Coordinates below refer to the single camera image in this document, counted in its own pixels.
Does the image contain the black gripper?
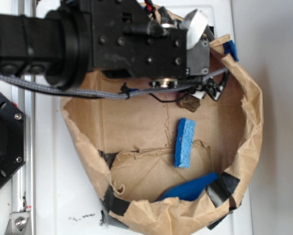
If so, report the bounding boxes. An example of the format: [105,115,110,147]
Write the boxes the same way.
[91,0,210,79]

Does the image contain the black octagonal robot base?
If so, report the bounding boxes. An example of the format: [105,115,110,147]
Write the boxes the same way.
[0,92,25,189]

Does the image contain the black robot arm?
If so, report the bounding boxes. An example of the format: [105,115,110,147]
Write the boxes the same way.
[0,0,210,90]

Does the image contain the blue tape strip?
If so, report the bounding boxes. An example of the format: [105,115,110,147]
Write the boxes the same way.
[223,40,239,62]

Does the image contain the brown rock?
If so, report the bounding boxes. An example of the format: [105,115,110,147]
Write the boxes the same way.
[177,95,201,113]

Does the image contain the blue sponge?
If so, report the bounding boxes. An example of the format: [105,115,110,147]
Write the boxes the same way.
[174,117,196,168]

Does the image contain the crumpled brown paper bag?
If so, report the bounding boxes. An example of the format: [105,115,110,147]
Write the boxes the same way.
[61,34,264,235]

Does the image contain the dark blue plastic capsule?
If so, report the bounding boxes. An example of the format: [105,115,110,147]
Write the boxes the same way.
[157,172,219,201]

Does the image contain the grey braided cable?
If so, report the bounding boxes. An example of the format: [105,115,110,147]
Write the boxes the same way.
[0,67,229,100]

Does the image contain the aluminium extrusion rail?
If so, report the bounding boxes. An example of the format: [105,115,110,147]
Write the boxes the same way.
[11,0,37,235]

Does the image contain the metal corner bracket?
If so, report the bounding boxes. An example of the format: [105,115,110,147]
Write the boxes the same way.
[4,212,32,235]

